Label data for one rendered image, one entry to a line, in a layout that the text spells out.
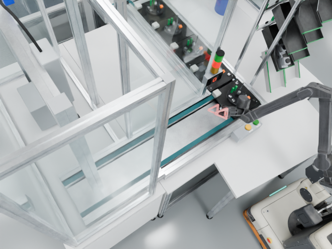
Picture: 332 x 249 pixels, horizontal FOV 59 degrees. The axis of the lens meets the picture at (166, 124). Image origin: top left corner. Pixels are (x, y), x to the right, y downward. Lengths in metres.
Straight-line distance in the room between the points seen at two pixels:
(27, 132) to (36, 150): 1.38
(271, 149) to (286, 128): 0.22
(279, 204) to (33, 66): 2.10
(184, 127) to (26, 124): 1.03
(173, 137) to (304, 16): 1.01
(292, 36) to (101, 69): 1.30
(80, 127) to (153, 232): 2.01
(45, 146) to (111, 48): 1.74
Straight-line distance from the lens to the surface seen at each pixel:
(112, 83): 2.15
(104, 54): 2.33
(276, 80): 2.18
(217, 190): 2.78
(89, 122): 0.70
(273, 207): 2.60
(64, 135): 0.69
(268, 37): 1.99
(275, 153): 2.08
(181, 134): 1.89
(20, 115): 2.14
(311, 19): 1.86
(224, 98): 2.03
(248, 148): 2.02
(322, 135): 1.66
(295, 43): 1.94
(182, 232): 2.64
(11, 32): 1.36
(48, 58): 1.18
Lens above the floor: 2.59
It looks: 61 degrees down
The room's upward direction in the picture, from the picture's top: 10 degrees clockwise
